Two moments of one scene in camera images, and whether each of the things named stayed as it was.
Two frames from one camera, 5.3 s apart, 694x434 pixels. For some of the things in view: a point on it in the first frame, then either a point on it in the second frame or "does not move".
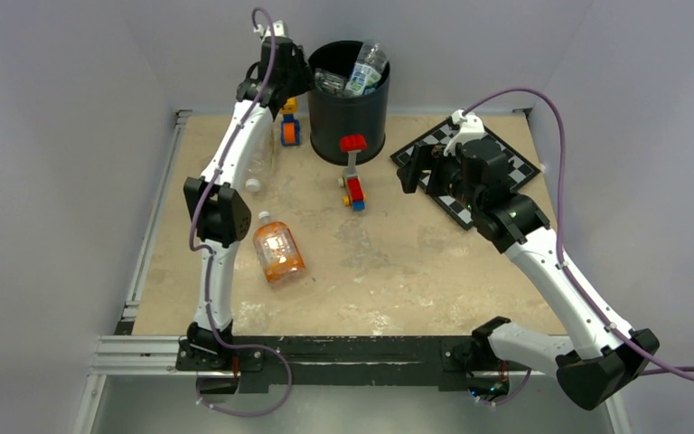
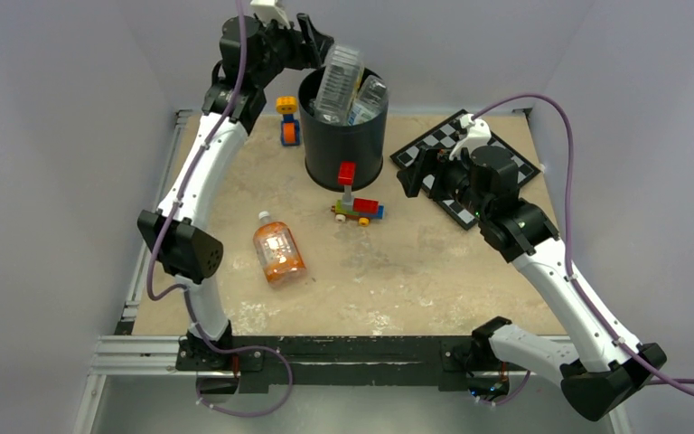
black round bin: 332,116 to 361,142
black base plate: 339,361 does not move
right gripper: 409,173 does not move
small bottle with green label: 369,68 to 370,100
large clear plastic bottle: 260,157 to 340,85
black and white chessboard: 412,160 does not move
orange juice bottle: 277,250 does not move
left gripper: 305,80 to 309,46
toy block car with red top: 351,145 to 363,209
